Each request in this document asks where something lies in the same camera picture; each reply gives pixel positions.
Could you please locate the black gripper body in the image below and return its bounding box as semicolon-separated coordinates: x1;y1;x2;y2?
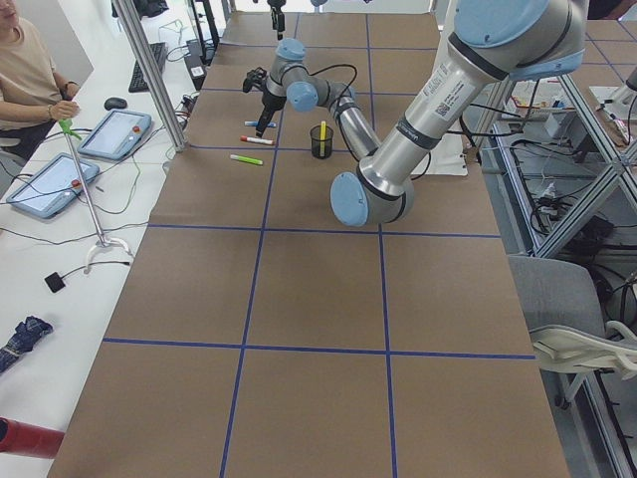
259;84;287;122
268;0;287;40

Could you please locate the blue marker pen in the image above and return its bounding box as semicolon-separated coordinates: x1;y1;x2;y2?
244;120;278;128

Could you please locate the red white marker pen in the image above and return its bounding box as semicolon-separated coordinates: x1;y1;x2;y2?
240;135;276;146

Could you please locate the green highlighter pen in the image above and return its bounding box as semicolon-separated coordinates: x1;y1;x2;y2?
230;154;264;166

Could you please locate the yellow highlighter pen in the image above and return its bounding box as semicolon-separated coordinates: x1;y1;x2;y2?
319;120;326;158

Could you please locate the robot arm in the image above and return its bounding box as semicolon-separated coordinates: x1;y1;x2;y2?
242;1;589;227

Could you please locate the black mesh pen cup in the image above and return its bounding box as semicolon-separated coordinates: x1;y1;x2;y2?
310;121;333;159

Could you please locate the black keyboard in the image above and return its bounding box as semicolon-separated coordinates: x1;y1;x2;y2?
127;42;168;95

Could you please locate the far teach pendant tablet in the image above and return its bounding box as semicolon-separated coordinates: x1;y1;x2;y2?
77;109;152;160

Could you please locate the teach pendant tablet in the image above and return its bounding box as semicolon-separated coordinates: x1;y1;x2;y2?
77;109;152;160
6;153;83;219

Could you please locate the black computer mouse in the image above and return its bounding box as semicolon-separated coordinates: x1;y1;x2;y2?
104;97;127;111

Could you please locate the silver stand green clip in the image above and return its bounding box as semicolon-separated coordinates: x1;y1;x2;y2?
58;119;134;275

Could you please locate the near teach pendant tablet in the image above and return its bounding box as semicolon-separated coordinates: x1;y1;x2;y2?
6;153;83;219

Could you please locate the seated person beige shirt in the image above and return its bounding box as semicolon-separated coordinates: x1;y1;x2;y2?
1;1;80;164

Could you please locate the small black square puck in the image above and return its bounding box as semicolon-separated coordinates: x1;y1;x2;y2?
44;272;66;293

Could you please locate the folded blue umbrella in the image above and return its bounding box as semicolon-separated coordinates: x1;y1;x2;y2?
1;316;54;373

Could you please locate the grey office chair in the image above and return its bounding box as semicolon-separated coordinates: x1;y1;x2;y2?
509;255;636;409

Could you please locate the red cylinder bottle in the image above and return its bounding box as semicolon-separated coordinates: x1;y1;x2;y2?
1;417;65;459

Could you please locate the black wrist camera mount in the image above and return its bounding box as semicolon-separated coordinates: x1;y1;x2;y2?
242;67;268;93

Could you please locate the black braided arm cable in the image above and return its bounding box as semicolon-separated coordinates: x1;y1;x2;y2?
303;64;359;116

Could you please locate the aluminium frame post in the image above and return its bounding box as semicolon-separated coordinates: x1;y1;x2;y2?
112;0;186;152

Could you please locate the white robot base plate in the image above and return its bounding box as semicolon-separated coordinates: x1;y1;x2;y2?
410;134;468;179

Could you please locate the aluminium side frame rack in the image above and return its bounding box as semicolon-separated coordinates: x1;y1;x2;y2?
477;19;637;478

